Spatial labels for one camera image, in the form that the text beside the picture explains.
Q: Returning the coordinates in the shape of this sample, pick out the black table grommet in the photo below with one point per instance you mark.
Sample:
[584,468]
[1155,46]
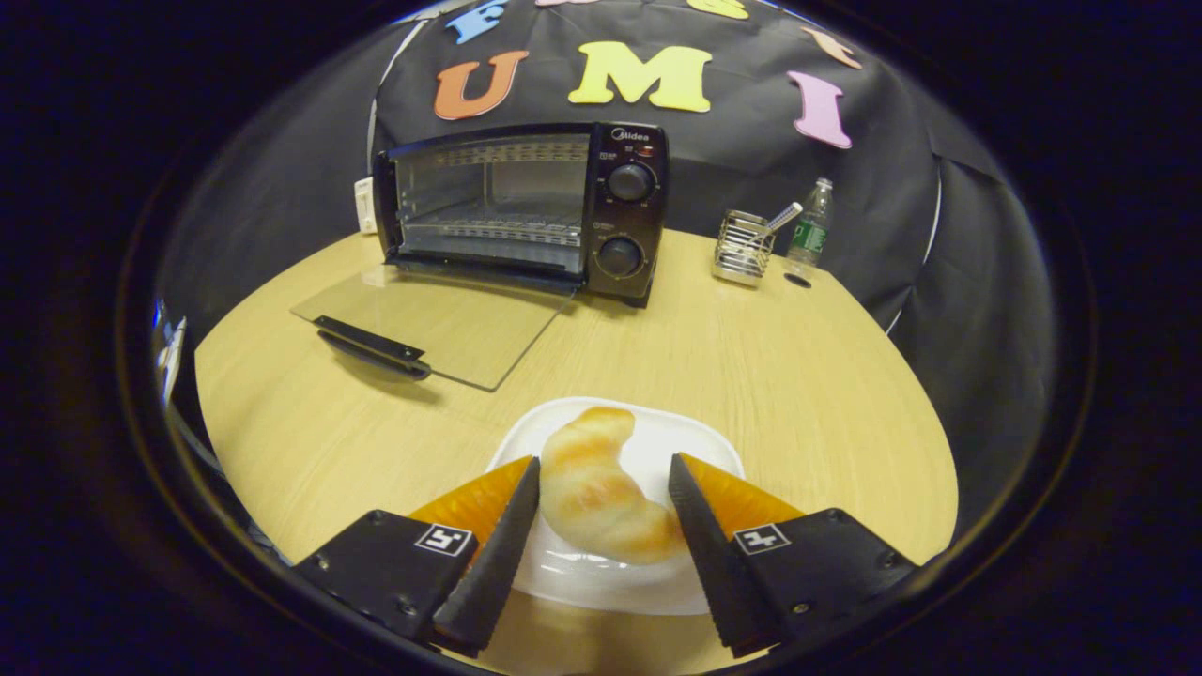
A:
[797,280]

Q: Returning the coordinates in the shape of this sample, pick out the black backdrop cloth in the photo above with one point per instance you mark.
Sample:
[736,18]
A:
[732,131]

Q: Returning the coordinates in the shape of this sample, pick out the clear plastic water bottle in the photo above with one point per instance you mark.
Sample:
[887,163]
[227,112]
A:
[809,230]

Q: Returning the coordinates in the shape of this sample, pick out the white toaster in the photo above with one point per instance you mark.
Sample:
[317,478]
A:
[364,205]

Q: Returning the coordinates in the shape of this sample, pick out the metal utensil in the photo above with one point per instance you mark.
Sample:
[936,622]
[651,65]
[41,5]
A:
[781,218]

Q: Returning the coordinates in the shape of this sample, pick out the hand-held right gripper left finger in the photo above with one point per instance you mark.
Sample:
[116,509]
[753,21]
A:
[493,563]

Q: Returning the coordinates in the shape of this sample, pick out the black electric oven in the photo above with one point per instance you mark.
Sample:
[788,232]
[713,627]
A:
[624,221]

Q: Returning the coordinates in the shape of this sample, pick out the golden croissant bread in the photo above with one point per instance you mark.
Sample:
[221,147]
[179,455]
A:
[596,488]

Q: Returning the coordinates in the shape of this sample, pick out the white square plate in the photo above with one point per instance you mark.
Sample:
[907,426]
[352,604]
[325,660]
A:
[657,441]

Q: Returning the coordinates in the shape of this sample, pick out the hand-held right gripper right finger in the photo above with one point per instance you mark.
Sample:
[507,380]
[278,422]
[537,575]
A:
[714,563]

